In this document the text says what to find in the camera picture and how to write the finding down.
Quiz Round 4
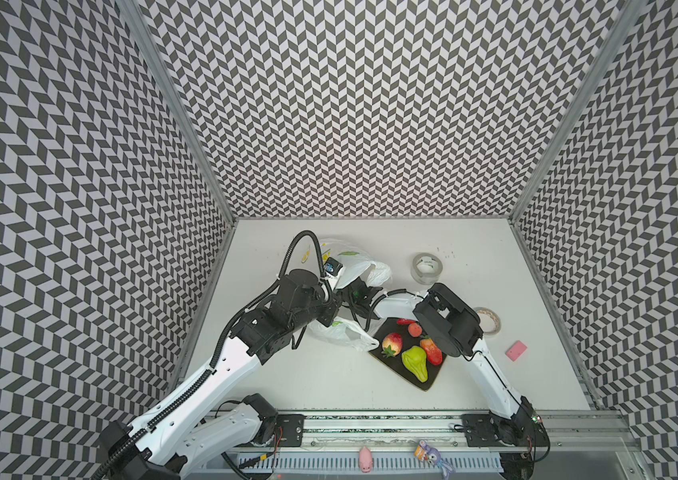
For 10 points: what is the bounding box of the white lemon-print plastic bag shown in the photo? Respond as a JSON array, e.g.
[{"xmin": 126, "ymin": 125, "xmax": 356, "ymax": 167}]
[{"xmin": 307, "ymin": 237, "xmax": 392, "ymax": 352}]

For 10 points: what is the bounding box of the green fake fruit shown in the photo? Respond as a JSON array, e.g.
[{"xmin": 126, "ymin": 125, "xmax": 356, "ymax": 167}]
[{"xmin": 401, "ymin": 346, "xmax": 429, "ymax": 383}]

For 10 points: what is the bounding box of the red fake strawberry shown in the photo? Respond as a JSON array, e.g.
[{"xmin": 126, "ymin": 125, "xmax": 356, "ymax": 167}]
[{"xmin": 420, "ymin": 337, "xmax": 444, "ymax": 366}]

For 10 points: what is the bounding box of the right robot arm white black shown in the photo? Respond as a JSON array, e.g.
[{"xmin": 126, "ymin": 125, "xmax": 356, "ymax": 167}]
[{"xmin": 338, "ymin": 279, "xmax": 550, "ymax": 450}]

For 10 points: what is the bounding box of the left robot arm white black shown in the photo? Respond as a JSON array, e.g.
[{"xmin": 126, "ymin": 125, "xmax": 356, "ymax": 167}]
[{"xmin": 93, "ymin": 268, "xmax": 341, "ymax": 479}]

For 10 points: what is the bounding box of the small red fake fruit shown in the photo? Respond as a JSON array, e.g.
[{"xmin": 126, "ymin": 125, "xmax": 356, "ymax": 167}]
[{"xmin": 381, "ymin": 332, "xmax": 403, "ymax": 358}]

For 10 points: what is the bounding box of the clear packing tape roll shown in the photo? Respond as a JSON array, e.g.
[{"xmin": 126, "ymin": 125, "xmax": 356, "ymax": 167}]
[{"xmin": 411, "ymin": 253, "xmax": 444, "ymax": 285}]

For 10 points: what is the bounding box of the beige masking tape roll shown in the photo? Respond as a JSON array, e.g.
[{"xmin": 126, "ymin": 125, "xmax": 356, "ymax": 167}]
[{"xmin": 476, "ymin": 308, "xmax": 501, "ymax": 336}]

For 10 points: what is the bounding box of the pink toy figure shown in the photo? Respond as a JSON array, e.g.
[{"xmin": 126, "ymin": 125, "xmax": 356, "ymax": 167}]
[{"xmin": 358, "ymin": 446, "xmax": 374, "ymax": 473}]

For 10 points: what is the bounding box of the pink eraser block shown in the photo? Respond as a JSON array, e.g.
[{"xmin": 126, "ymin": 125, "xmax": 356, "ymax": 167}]
[{"xmin": 505, "ymin": 340, "xmax": 528, "ymax": 362}]

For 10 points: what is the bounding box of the purple toy figure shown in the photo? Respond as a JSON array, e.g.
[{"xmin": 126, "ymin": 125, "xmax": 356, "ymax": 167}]
[{"xmin": 414, "ymin": 440, "xmax": 454, "ymax": 480}]

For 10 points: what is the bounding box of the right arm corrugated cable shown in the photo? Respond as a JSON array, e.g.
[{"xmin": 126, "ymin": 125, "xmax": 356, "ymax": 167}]
[{"xmin": 344, "ymin": 287, "xmax": 430, "ymax": 334}]

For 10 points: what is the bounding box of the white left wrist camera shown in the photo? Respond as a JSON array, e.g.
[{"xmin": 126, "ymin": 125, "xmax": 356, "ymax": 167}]
[{"xmin": 323, "ymin": 257, "xmax": 344, "ymax": 278}]

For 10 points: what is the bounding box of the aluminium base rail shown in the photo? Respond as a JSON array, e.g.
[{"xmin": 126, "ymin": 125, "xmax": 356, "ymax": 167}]
[{"xmin": 281, "ymin": 410, "xmax": 639, "ymax": 453}]

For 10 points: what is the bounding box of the aluminium corner post left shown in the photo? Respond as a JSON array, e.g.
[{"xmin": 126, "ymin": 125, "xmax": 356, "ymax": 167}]
[{"xmin": 117, "ymin": 0, "xmax": 236, "ymax": 225}]

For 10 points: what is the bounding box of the aluminium corner post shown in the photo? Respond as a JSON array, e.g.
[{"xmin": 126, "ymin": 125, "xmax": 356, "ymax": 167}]
[
  {"xmin": 117, "ymin": 0, "xmax": 236, "ymax": 225},
  {"xmin": 509, "ymin": 0, "xmax": 648, "ymax": 226}
]

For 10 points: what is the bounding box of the aluminium corner post right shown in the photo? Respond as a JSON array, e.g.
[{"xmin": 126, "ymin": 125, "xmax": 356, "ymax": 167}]
[{"xmin": 509, "ymin": 0, "xmax": 648, "ymax": 226}]

